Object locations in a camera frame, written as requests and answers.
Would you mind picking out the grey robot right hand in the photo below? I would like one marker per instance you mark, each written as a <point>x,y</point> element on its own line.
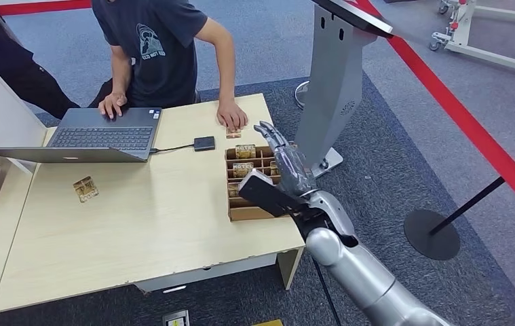
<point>291,166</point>

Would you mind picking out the person's right hand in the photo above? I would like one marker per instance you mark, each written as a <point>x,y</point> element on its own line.
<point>113,103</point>

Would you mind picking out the person's left hand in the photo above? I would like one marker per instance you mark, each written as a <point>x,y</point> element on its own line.
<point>232,116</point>

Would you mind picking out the hotel key card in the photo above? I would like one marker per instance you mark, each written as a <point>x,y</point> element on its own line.
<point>234,134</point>
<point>245,151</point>
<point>233,190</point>
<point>86,189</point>
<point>274,168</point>
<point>242,170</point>

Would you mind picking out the person's right forearm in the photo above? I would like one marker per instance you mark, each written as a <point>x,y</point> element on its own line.
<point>121,72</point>

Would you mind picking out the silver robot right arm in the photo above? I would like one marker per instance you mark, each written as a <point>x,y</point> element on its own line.
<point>356,270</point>

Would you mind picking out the person's left forearm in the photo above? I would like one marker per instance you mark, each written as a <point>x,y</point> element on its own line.
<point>225,74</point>

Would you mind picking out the wooden slotted card holder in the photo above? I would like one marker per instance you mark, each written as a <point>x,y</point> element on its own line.
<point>248,212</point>

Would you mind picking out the grey open laptop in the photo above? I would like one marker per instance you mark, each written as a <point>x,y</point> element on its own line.
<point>104,137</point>

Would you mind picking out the small black external drive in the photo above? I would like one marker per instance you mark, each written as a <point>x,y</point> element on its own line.
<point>204,143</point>

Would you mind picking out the grey kiosk stand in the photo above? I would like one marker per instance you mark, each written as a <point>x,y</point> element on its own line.
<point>333,90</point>

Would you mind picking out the dark grey carpet mat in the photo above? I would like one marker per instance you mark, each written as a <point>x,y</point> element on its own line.
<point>396,180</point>

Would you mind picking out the short red barrier tape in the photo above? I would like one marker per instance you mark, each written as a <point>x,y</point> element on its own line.
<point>37,6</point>

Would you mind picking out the large light wooden table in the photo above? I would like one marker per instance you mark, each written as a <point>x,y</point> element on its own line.
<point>149,225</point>

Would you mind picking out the yellow flat object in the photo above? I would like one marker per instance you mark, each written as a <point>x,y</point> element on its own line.
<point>268,323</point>

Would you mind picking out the long red barrier tape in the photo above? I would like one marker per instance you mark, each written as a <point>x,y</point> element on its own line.
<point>464,121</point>

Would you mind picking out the floor power outlet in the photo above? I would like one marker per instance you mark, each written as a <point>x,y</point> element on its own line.
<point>176,318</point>

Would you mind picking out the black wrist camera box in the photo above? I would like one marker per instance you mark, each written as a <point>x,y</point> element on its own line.
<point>266,193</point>

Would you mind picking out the black stanchion post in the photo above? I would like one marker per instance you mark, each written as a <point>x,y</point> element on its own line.
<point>432,236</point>

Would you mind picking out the white wheeled frame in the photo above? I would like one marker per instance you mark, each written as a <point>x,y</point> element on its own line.
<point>468,38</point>

